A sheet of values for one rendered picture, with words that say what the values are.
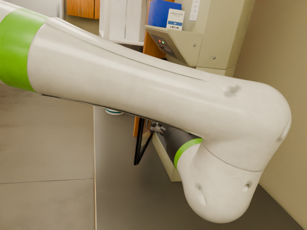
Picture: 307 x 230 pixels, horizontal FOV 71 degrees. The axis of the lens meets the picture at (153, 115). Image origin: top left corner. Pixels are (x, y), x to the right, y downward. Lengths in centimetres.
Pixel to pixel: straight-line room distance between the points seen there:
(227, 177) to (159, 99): 15
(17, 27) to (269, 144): 35
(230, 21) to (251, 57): 47
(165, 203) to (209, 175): 50
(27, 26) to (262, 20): 103
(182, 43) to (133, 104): 43
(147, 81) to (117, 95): 4
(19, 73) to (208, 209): 32
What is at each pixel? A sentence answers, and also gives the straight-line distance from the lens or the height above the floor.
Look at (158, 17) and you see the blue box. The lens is 87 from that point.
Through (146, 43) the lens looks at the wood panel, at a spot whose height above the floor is 143.
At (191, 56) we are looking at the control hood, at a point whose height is 144.
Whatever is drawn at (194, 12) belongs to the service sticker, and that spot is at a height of 157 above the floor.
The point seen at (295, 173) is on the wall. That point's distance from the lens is 100.
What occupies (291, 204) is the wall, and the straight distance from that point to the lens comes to 104.
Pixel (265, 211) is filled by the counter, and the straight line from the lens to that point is 96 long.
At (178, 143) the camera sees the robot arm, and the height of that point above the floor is 131.
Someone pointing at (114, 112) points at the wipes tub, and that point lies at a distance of 141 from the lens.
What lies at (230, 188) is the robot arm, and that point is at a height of 132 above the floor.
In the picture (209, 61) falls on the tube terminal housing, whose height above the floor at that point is 143.
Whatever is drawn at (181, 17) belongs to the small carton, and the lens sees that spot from 77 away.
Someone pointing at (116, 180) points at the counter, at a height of 94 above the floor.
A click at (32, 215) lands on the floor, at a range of 210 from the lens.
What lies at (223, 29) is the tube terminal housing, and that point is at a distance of 74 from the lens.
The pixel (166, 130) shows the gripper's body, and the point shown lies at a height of 129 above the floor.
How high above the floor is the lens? 152
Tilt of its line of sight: 23 degrees down
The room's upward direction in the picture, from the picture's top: 9 degrees clockwise
